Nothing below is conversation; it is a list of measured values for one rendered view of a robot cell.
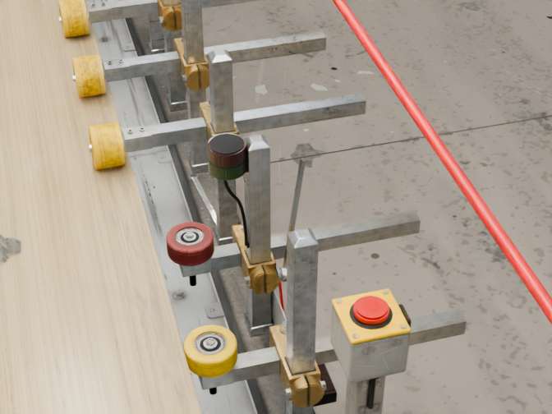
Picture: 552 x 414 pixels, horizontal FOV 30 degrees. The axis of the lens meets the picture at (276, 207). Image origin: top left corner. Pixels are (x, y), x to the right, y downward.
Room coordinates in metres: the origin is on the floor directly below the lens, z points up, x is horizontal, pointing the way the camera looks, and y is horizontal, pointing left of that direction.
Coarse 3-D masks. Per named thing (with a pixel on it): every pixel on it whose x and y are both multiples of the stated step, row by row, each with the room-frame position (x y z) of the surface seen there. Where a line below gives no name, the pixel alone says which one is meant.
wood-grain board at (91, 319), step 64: (0, 0) 2.17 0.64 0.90; (0, 64) 1.89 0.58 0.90; (64, 64) 1.89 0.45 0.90; (0, 128) 1.65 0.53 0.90; (64, 128) 1.65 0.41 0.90; (0, 192) 1.45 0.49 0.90; (64, 192) 1.45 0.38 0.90; (128, 192) 1.45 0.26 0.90; (64, 256) 1.27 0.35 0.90; (128, 256) 1.27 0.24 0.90; (0, 320) 1.13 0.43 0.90; (64, 320) 1.13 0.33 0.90; (128, 320) 1.13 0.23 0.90; (0, 384) 1.00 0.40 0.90; (64, 384) 1.00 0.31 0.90; (128, 384) 1.00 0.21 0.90; (192, 384) 1.00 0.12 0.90
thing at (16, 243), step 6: (0, 234) 1.33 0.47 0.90; (0, 240) 1.30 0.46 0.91; (6, 240) 1.30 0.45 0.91; (12, 240) 1.30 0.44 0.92; (18, 240) 1.31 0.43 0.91; (0, 246) 1.29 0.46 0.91; (6, 246) 1.29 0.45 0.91; (12, 246) 1.29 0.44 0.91; (18, 246) 1.29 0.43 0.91; (0, 252) 1.27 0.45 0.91; (6, 252) 1.28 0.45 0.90; (12, 252) 1.28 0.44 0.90; (18, 252) 1.28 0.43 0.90; (0, 258) 1.26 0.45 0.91; (6, 258) 1.27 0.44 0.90
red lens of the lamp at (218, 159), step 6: (210, 138) 1.31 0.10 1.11; (210, 150) 1.28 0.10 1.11; (240, 150) 1.28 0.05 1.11; (210, 156) 1.28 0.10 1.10; (216, 156) 1.27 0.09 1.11; (222, 156) 1.27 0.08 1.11; (228, 156) 1.27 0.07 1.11; (234, 156) 1.27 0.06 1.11; (240, 156) 1.28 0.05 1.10; (216, 162) 1.27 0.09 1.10; (222, 162) 1.27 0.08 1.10; (228, 162) 1.27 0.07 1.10; (234, 162) 1.27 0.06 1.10; (240, 162) 1.28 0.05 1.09
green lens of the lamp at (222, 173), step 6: (210, 162) 1.28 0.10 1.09; (210, 168) 1.28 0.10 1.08; (216, 168) 1.27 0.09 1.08; (222, 168) 1.27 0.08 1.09; (228, 168) 1.27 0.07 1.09; (234, 168) 1.27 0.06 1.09; (240, 168) 1.28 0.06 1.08; (216, 174) 1.27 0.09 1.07; (222, 174) 1.27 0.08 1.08; (228, 174) 1.27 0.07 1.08; (234, 174) 1.27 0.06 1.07; (240, 174) 1.28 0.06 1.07
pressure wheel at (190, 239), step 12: (180, 228) 1.34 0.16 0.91; (192, 228) 1.34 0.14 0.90; (204, 228) 1.34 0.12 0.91; (168, 240) 1.31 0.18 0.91; (180, 240) 1.31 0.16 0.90; (192, 240) 1.31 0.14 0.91; (204, 240) 1.31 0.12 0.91; (168, 252) 1.30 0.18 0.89; (180, 252) 1.28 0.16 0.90; (192, 252) 1.28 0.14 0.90; (204, 252) 1.29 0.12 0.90; (180, 264) 1.28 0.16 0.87; (192, 264) 1.28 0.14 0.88; (192, 276) 1.31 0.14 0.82
